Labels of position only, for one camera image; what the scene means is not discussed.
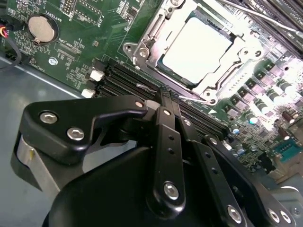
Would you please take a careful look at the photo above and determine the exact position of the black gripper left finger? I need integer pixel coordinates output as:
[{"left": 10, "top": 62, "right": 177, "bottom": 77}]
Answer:
[{"left": 10, "top": 86, "right": 186, "bottom": 212}]

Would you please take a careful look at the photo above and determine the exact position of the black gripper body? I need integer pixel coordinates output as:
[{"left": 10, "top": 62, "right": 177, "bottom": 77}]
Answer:
[{"left": 47, "top": 146, "right": 225, "bottom": 227}]

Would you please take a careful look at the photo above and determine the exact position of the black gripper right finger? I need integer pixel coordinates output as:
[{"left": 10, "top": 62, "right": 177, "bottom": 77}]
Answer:
[{"left": 169, "top": 93, "right": 296, "bottom": 227}]

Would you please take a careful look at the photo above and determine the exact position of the silver CPU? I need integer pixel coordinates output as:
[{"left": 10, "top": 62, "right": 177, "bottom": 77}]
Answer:
[{"left": 159, "top": 10, "right": 234, "bottom": 87}]

